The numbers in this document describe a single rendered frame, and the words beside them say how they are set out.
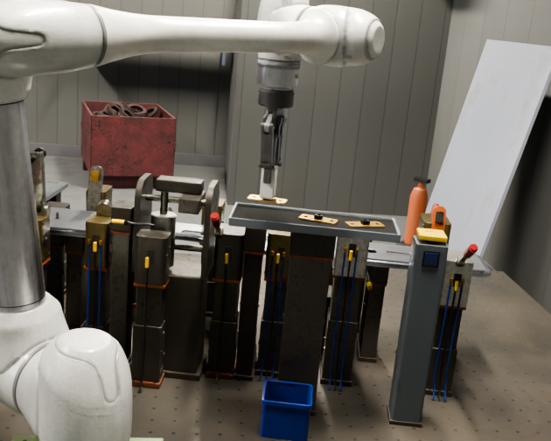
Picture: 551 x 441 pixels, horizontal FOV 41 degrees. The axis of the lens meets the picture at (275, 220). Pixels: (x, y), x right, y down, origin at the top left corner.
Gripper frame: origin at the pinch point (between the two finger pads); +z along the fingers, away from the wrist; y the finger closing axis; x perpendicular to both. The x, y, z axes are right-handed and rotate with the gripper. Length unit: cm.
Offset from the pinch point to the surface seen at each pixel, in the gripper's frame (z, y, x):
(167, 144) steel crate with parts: 84, 445, 202
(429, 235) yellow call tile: 8.1, 5.2, -35.5
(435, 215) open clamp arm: 16, 55, -36
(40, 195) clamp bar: 13, 8, 60
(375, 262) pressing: 24.2, 30.1, -22.7
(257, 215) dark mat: 8.0, 0.1, 2.0
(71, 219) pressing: 24, 24, 61
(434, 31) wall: -31, 480, -11
